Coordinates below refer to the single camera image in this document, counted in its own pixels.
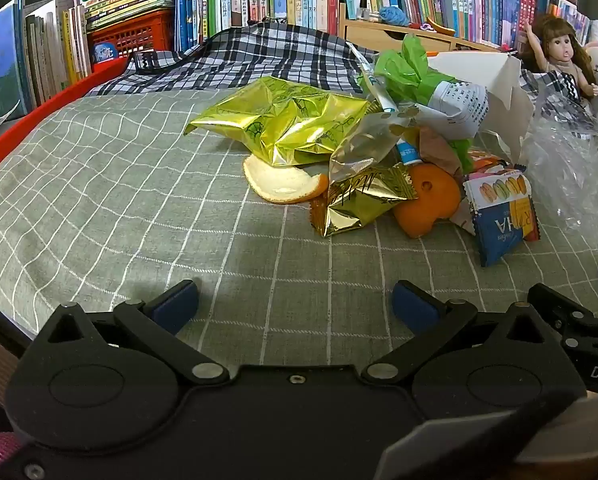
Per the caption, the red plastic crate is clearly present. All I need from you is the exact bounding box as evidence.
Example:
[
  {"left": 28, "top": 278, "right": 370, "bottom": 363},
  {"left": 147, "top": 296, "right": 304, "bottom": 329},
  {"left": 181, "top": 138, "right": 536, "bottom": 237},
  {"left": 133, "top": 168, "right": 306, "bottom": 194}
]
[{"left": 86, "top": 9, "right": 176, "bottom": 58}]

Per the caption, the blue yarn ball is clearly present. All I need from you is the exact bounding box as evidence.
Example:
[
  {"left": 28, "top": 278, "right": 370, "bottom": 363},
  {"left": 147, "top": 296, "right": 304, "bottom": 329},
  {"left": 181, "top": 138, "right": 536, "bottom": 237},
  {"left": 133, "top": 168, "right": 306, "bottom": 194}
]
[{"left": 376, "top": 6, "right": 410, "bottom": 28}]

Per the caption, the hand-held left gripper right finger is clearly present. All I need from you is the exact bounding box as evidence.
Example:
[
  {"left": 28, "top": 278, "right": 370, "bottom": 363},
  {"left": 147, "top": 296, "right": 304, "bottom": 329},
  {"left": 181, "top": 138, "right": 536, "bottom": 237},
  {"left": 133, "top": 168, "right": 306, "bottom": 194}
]
[{"left": 361, "top": 280, "right": 560, "bottom": 386}]

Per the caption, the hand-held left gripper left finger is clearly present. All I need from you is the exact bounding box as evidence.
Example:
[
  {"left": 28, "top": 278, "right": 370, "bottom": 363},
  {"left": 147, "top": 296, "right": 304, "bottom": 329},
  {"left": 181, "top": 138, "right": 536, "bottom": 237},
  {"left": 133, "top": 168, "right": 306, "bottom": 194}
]
[{"left": 36, "top": 280, "right": 230, "bottom": 386}]

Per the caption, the printed paper slip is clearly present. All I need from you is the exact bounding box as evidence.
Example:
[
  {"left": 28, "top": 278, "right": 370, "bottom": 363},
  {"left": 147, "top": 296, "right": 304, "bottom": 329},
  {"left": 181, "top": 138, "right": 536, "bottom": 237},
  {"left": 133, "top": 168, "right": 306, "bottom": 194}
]
[{"left": 426, "top": 81, "right": 490, "bottom": 140}]

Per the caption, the wooden drawer box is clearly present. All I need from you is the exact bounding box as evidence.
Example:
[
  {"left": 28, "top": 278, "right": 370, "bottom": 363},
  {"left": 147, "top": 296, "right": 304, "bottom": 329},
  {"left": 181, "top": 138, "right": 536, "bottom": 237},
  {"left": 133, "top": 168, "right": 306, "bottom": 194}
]
[{"left": 339, "top": 2, "right": 500, "bottom": 53}]

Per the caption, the yellow-green foil bag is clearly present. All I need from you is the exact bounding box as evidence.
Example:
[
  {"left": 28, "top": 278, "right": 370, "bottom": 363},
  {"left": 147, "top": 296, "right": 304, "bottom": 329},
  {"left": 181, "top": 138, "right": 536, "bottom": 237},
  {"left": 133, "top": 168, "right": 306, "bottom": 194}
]
[{"left": 184, "top": 76, "right": 380, "bottom": 168}]

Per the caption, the row of large leaning books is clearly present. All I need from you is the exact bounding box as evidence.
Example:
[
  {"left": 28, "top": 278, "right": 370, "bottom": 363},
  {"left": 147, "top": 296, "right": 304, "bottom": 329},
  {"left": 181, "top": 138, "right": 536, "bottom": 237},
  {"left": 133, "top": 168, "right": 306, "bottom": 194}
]
[{"left": 0, "top": 0, "right": 92, "bottom": 121}]

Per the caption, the brown-haired doll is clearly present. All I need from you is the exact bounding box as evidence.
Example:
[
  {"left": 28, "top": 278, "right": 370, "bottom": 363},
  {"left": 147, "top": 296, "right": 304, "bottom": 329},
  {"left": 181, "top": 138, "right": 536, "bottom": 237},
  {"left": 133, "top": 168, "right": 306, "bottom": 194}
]
[{"left": 521, "top": 14, "right": 598, "bottom": 111}]

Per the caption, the small orange peel piece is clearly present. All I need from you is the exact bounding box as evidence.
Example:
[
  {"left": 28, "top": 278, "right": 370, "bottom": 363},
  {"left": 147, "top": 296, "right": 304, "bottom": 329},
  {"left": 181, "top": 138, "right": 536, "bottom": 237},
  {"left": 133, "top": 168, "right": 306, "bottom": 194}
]
[{"left": 393, "top": 162, "right": 462, "bottom": 238}]

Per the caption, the small white blue tube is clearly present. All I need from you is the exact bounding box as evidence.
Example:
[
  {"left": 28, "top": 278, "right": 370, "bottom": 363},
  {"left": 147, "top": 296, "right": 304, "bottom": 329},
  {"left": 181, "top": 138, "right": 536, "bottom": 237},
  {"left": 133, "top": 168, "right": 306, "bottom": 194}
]
[{"left": 396, "top": 141, "right": 423, "bottom": 167}]

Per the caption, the gold snack wrapper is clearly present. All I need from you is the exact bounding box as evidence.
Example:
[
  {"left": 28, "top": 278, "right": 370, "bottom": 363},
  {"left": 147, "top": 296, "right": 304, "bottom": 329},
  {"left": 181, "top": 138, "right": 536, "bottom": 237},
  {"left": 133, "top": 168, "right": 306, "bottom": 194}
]
[{"left": 310, "top": 164, "right": 420, "bottom": 238}]

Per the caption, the red bed rail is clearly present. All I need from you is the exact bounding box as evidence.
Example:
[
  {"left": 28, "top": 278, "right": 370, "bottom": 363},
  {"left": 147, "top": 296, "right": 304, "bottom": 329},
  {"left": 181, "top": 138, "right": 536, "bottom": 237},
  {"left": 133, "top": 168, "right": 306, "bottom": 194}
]
[{"left": 0, "top": 55, "right": 132, "bottom": 183}]

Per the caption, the blue macaron snack packet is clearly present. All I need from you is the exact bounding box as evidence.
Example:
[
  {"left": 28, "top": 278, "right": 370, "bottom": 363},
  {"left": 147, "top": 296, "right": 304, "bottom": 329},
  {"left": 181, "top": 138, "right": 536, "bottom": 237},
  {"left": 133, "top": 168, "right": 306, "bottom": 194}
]
[{"left": 463, "top": 171, "right": 542, "bottom": 268}]

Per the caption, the clear plastic bag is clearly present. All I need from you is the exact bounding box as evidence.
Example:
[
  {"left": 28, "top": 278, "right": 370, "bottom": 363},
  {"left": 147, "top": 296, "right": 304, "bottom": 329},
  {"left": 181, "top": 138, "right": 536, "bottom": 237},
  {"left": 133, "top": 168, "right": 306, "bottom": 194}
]
[{"left": 519, "top": 77, "right": 598, "bottom": 251}]

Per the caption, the large pale orange peel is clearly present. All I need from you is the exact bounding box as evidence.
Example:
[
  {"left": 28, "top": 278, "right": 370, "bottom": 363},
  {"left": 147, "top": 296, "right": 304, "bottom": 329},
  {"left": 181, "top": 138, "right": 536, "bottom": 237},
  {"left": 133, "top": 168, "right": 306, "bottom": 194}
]
[{"left": 243, "top": 154, "right": 330, "bottom": 205}]

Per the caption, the long row of upright books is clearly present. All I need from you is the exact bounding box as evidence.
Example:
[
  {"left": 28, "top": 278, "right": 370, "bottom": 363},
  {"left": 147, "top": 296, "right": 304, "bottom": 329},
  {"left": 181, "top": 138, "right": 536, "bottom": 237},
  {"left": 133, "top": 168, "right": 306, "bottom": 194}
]
[{"left": 339, "top": 0, "right": 592, "bottom": 53}]

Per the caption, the blue picture tin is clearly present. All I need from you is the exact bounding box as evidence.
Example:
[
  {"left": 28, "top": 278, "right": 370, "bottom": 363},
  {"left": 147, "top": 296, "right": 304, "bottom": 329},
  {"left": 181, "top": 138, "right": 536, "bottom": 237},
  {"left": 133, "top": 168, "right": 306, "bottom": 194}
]
[{"left": 91, "top": 41, "right": 118, "bottom": 63}]

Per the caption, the green plastic bag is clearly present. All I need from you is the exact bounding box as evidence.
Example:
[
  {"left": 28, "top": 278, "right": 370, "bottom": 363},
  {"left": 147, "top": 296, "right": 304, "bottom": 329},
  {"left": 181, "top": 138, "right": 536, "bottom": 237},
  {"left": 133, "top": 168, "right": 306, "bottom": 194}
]
[{"left": 361, "top": 34, "right": 457, "bottom": 108}]

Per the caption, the black white plaid blanket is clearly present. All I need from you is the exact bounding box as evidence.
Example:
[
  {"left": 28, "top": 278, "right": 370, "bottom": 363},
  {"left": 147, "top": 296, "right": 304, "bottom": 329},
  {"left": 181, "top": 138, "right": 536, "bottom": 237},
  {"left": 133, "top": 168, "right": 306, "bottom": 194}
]
[{"left": 86, "top": 21, "right": 584, "bottom": 111}]

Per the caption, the clear dotted wrapper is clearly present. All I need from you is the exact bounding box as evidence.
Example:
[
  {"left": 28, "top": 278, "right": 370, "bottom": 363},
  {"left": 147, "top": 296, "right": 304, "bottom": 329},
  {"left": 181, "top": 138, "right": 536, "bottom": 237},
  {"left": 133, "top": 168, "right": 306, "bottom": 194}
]
[{"left": 329, "top": 102, "right": 430, "bottom": 186}]

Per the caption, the pinkish brown paper wrapper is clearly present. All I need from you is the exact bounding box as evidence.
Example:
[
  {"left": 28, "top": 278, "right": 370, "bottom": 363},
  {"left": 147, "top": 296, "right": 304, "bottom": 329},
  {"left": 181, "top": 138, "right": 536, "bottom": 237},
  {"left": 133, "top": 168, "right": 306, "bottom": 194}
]
[{"left": 419, "top": 127, "right": 462, "bottom": 171}]

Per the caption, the red yellow curved toy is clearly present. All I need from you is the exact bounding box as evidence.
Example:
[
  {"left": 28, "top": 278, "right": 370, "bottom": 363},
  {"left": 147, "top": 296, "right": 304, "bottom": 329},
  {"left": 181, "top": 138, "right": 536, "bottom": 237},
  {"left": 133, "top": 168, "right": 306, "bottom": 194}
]
[{"left": 421, "top": 16, "right": 457, "bottom": 37}]

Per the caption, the white paper bag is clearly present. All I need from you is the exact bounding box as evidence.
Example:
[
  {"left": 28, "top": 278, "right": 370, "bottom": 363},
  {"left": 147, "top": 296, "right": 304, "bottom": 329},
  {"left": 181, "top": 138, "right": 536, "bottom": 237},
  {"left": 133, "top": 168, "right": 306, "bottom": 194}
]
[{"left": 426, "top": 51, "right": 537, "bottom": 166}]

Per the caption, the thin white plastic stick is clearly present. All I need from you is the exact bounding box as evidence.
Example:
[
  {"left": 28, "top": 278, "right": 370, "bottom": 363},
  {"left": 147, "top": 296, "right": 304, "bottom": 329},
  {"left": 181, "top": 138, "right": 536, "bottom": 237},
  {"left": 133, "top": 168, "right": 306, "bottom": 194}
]
[{"left": 348, "top": 42, "right": 397, "bottom": 113}]

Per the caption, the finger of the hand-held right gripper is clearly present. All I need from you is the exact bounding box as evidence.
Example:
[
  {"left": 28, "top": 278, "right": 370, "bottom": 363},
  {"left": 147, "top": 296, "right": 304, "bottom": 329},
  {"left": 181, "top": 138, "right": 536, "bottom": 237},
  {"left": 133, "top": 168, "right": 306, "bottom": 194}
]
[{"left": 527, "top": 283, "right": 598, "bottom": 358}]

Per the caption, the grey checked bedsheet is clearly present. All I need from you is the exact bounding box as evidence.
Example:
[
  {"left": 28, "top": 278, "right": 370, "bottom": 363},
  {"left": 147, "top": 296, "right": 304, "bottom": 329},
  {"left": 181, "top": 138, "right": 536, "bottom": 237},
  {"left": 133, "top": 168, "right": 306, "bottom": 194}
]
[{"left": 0, "top": 82, "right": 598, "bottom": 361}]

